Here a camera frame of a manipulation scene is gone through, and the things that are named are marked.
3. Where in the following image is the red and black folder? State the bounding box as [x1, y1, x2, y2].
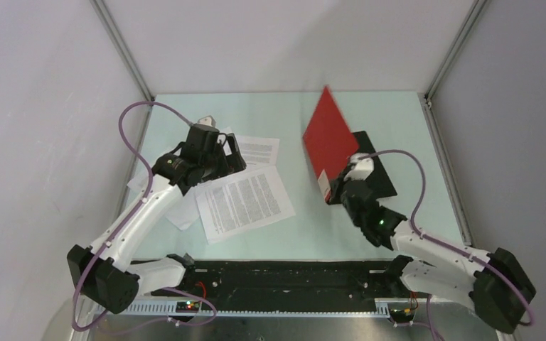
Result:
[302, 86, 397, 205]

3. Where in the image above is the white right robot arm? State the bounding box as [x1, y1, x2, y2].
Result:
[329, 179, 536, 334]

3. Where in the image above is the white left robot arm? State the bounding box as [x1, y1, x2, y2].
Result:
[67, 124, 247, 314]

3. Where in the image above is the top printed paper sheet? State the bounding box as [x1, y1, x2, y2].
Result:
[235, 135, 280, 171]

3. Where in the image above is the large printed paper sheet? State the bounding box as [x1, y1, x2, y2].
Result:
[196, 166, 296, 244]

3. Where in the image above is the left printed paper sheet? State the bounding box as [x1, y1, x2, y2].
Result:
[127, 169, 149, 194]

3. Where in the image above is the right controller board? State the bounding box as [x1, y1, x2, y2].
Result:
[388, 308, 417, 325]

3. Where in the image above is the controller board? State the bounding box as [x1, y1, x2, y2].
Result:
[388, 308, 417, 325]
[175, 301, 201, 314]

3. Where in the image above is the left controller board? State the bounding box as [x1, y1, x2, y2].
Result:
[175, 301, 201, 314]

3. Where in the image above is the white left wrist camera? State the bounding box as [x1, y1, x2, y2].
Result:
[196, 115, 218, 131]

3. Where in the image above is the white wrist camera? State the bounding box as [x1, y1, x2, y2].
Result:
[196, 115, 218, 131]
[344, 153, 375, 181]

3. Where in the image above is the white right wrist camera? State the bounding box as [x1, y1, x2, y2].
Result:
[344, 153, 375, 181]

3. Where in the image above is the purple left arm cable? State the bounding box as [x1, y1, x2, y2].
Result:
[70, 101, 218, 332]

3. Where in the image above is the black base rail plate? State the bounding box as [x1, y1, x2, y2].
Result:
[177, 260, 411, 312]

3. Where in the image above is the grey slotted cable duct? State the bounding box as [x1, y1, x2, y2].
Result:
[119, 300, 389, 318]

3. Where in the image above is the left aluminium frame post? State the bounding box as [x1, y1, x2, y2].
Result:
[90, 0, 155, 100]

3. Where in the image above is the aluminium frame post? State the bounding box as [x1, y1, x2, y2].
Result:
[90, 0, 155, 100]
[424, 0, 491, 109]

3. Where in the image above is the right aluminium frame post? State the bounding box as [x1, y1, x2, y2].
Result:
[424, 0, 491, 109]

